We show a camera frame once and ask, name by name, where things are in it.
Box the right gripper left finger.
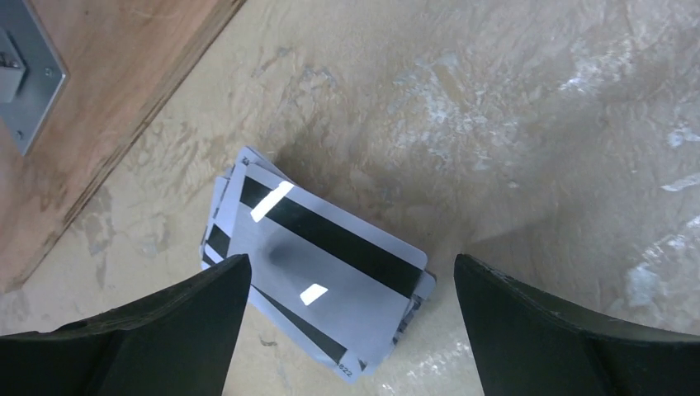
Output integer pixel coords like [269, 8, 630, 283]
[1, 255, 252, 395]

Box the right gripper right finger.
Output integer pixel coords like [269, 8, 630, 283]
[454, 254, 699, 395]

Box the white credit card stack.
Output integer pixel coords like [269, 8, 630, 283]
[200, 146, 436, 383]

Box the plywood board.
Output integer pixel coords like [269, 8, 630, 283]
[1, 1, 241, 292]

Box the metal stand bracket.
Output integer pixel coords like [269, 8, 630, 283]
[1, 0, 66, 156]

